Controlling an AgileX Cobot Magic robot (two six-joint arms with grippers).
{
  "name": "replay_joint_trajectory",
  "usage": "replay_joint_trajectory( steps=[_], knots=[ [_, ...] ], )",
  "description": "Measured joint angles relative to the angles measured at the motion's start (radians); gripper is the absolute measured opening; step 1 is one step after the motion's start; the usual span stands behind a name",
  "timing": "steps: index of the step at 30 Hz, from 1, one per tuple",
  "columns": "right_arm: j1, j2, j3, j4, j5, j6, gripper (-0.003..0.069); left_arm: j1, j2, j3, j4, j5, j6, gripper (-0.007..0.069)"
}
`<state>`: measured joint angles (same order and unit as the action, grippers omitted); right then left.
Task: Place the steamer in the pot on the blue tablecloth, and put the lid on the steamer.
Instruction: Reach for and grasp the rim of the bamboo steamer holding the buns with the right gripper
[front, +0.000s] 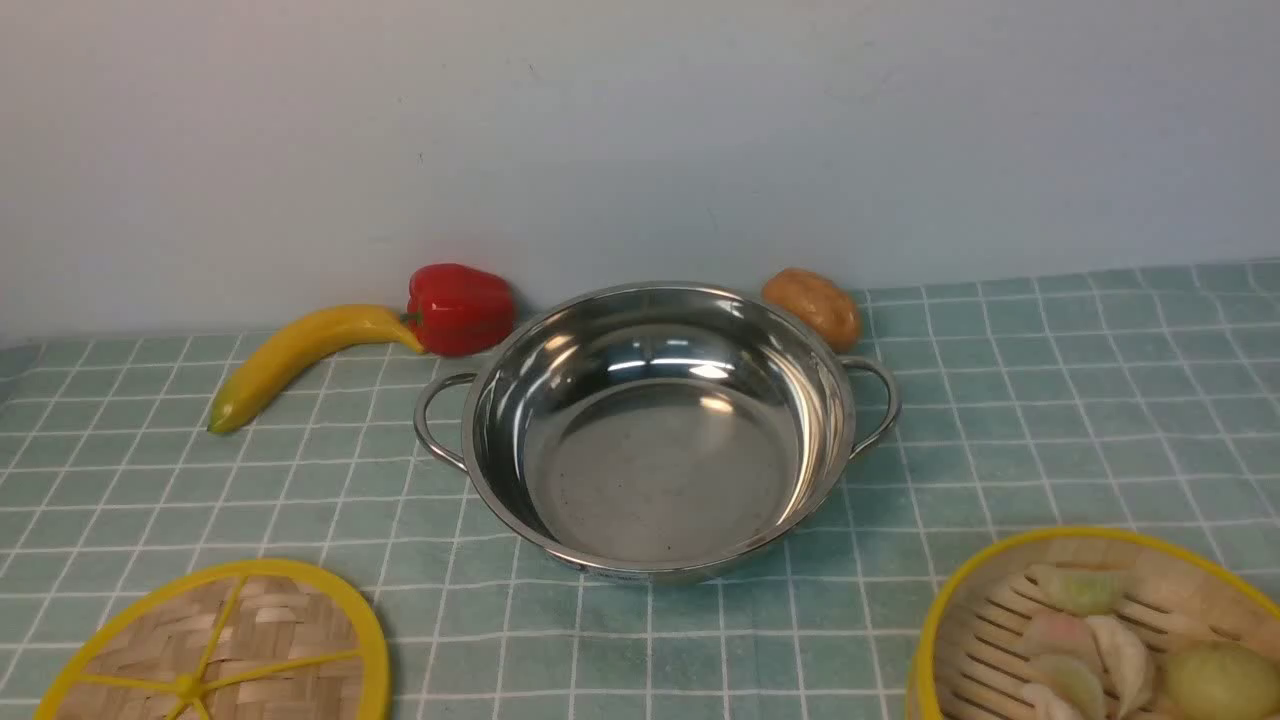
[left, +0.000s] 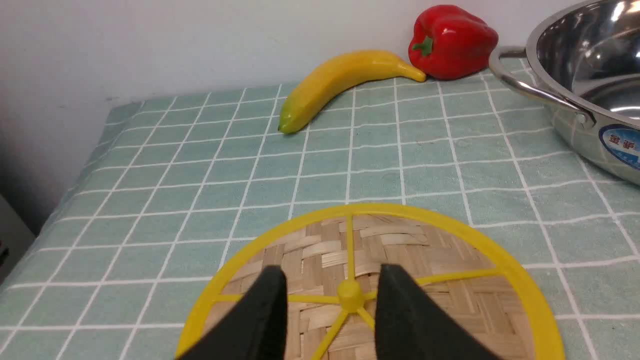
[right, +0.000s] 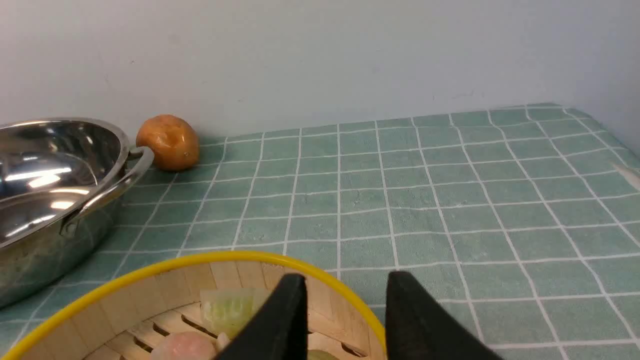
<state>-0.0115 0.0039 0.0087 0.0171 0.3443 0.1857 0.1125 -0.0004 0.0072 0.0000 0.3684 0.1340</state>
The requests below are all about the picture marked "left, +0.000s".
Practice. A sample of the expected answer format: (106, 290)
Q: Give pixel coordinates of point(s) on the yellow plastic banana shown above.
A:
(335, 76)

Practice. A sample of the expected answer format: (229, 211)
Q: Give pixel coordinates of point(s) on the yellow woven bamboo steamer lid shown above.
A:
(332, 260)

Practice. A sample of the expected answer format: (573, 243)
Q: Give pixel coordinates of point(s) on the green checkered tablecloth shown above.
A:
(176, 186)

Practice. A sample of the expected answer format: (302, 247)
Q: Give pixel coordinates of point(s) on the red bell pepper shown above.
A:
(449, 43)

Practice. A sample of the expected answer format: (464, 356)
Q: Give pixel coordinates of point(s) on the stainless steel pot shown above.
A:
(583, 64)

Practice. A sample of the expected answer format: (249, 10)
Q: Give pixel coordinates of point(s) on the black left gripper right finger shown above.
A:
(409, 325)

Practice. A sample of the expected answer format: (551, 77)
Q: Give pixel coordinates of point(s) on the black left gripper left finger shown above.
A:
(255, 328)

